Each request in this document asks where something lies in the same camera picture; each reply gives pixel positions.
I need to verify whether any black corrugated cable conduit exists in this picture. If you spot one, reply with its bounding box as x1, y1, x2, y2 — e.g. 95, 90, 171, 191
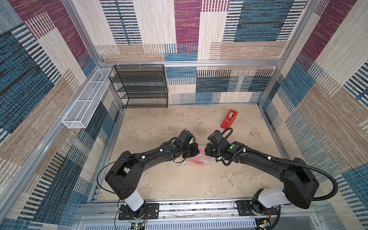
270, 156, 339, 201

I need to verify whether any white wire mesh basket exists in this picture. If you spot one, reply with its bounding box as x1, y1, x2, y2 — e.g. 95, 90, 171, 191
62, 69, 112, 129

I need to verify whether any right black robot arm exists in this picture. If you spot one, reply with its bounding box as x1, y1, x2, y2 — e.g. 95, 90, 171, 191
219, 142, 319, 209

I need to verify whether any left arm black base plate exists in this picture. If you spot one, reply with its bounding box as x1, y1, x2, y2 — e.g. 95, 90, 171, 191
118, 202, 160, 220

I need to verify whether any aluminium mounting rail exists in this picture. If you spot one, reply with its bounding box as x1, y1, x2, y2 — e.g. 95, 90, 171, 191
72, 198, 328, 230

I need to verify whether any clear bubble wrap sheet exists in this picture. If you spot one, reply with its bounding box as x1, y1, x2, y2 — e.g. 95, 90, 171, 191
183, 145, 215, 166

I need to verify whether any black wire mesh shelf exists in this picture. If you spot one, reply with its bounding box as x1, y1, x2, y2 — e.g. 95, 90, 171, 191
110, 64, 169, 109

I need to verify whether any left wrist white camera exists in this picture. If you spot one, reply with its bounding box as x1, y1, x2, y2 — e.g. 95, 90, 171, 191
174, 129, 196, 147

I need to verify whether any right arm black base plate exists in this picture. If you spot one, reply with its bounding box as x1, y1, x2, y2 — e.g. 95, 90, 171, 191
233, 199, 279, 216

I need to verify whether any red tape dispenser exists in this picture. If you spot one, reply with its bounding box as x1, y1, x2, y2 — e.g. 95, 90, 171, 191
220, 109, 238, 129

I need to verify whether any orange plastic bowl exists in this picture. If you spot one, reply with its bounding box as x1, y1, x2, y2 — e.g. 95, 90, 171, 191
189, 155, 210, 166

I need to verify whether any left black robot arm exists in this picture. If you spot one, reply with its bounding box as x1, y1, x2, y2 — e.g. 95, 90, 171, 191
104, 141, 200, 213

